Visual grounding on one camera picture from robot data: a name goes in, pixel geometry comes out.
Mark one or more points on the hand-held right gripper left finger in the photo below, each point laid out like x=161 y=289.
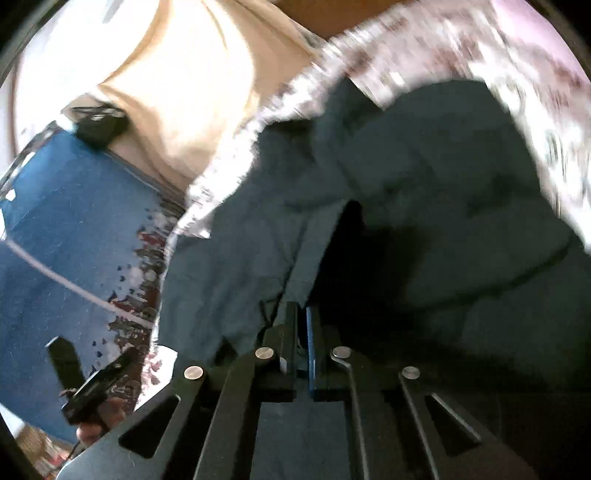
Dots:
x=292 y=332

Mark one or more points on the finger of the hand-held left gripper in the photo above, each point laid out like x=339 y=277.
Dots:
x=64 y=362

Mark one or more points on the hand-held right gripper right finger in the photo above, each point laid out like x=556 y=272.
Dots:
x=312 y=341

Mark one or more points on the dark navy garment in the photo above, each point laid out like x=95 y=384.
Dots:
x=438 y=184

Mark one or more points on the person's left hand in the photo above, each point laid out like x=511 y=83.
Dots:
x=99 y=427

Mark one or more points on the blue floral rug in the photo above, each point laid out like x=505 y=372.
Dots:
x=55 y=221

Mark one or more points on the small black object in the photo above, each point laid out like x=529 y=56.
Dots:
x=99 y=124

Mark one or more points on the beige cloth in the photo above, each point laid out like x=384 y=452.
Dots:
x=184 y=92

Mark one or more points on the floral satin bedspread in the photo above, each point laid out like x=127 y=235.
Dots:
x=415 y=50

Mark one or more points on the wooden headboard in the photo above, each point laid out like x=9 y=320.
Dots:
x=332 y=16

